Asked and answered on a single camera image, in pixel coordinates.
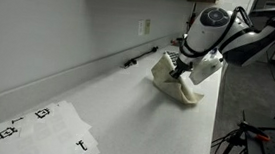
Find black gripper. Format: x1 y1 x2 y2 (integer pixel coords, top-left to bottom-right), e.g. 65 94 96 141
167 58 194 82

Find stained white towel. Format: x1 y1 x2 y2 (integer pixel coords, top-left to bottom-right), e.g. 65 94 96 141
147 51 208 107

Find grey counter backsplash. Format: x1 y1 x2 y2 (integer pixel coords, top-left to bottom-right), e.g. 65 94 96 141
0 19 182 151

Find black red hanging tool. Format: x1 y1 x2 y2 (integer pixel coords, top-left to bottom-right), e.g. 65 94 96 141
187 2 198 26

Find white printed paper sheets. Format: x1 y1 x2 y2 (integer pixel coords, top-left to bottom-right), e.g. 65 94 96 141
0 94 105 154

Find red handled tool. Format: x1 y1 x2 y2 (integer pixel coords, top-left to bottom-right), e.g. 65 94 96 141
169 37 186 48

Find black cable with plug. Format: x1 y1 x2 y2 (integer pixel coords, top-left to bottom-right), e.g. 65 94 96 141
122 43 159 72

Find beige wall plate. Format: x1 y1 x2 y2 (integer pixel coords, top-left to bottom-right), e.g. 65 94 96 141
143 18 153 36

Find white wall outlet plate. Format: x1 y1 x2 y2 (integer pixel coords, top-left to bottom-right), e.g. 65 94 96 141
137 19 145 37

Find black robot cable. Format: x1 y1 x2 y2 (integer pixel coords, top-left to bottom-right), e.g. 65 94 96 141
178 1 257 65

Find black cable bundle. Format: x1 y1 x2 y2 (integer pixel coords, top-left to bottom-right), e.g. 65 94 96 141
210 126 241 154

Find black camera stand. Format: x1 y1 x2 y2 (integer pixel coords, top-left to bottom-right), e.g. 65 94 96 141
220 108 266 154

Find red clamp handle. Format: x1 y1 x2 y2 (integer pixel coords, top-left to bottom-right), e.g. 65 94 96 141
254 133 273 143

